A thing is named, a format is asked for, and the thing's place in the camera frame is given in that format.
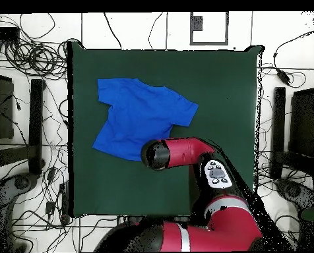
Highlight blue shirt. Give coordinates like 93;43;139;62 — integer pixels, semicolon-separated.
92;77;199;162

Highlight black flat device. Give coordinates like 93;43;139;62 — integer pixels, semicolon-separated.
0;26;20;42

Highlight dark green tablecloth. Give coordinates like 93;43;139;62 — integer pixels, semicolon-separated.
67;41;265;218

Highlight black power strip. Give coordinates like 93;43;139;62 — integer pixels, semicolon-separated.
58;181;71;225

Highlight black power adapter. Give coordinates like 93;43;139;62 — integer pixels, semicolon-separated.
276;67;292;86

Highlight grey caster stand base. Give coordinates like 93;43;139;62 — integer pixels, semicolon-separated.
0;172;40;252
274;177;314;211

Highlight black box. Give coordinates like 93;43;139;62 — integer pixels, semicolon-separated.
0;72;15;140
288;88;314;159

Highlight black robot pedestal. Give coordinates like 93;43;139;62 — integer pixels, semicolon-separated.
127;215;191;224

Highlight grey square frame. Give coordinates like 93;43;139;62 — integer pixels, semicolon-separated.
189;11;230;46

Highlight black stand frame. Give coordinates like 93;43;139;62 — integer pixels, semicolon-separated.
0;78;46;175
270;86;314;180

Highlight coiled black cables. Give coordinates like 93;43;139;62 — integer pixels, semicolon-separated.
3;38;69;80

